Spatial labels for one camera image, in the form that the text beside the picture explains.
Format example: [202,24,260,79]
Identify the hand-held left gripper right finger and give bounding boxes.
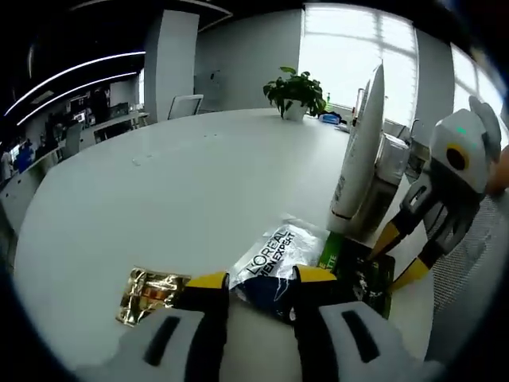
[289,265,442,382]

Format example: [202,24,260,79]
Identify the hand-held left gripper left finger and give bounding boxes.
[75,271,231,382]

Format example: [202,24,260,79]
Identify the gold foil skincare sachet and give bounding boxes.
[115,266,192,328]

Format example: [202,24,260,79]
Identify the white skincare tube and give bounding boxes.
[326,59,387,234]

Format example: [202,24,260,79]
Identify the green and navy skincare sachet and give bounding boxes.
[231,214,395,322]

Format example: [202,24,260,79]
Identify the person's right hand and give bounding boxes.
[487,145,509,196]

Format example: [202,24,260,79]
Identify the grey mesh office chair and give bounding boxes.
[429,194,509,359]

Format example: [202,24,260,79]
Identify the blue packet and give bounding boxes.
[317,112,344,127]

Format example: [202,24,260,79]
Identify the potted green plant white pot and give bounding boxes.
[262,65,328,120]

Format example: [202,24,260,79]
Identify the white office desks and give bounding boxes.
[0,111,150,224]

